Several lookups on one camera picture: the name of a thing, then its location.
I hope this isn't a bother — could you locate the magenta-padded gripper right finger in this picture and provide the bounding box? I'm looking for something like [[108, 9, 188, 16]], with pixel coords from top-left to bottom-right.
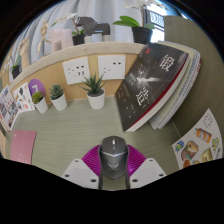
[[125, 144, 167, 190]]

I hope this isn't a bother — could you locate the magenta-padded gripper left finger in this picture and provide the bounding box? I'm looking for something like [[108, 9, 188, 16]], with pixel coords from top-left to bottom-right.
[[61, 144, 102, 190]]

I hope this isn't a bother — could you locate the dark grey computer mouse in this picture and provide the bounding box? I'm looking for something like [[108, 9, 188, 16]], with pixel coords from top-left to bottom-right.
[[98, 135, 130, 181]]

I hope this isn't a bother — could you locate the pink mouse pad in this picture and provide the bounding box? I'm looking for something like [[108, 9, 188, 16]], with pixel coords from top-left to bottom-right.
[[9, 129, 38, 165]]

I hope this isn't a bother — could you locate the colourful food sticker sheet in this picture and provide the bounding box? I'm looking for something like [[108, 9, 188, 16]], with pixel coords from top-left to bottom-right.
[[171, 108, 223, 170]]

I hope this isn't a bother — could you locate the small succulent in white pot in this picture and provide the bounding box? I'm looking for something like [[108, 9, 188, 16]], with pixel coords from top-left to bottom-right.
[[49, 83, 68, 112], [31, 90, 49, 115]]

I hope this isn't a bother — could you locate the spiky succulent in white pot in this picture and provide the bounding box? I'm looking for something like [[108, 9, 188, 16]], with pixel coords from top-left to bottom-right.
[[79, 71, 107, 111]]

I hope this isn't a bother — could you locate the black cover book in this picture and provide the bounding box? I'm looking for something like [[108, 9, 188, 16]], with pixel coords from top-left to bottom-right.
[[114, 42, 190, 133]]

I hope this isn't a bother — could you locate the white sticker sheet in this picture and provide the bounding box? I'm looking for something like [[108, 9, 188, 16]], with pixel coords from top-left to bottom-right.
[[12, 82, 36, 113]]

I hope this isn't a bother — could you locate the red-edged photo magazine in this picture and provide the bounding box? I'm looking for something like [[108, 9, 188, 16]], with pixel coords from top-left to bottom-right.
[[0, 84, 20, 133]]

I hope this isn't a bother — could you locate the pink horse figure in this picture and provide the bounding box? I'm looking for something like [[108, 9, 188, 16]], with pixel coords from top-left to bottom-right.
[[46, 28, 74, 54]]

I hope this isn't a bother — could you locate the dark grey horse figure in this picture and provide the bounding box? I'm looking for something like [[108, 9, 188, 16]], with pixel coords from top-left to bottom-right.
[[74, 16, 111, 38]]

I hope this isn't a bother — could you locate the grey curtain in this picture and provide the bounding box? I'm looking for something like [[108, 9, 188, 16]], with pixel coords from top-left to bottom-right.
[[23, 0, 148, 66]]

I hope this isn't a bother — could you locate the white wall socket plate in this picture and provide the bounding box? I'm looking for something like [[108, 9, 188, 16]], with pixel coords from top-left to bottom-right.
[[97, 54, 127, 80], [62, 56, 91, 86]]

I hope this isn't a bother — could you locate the window with dark frame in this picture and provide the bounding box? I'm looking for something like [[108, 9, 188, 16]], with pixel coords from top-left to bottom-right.
[[145, 8, 167, 33]]

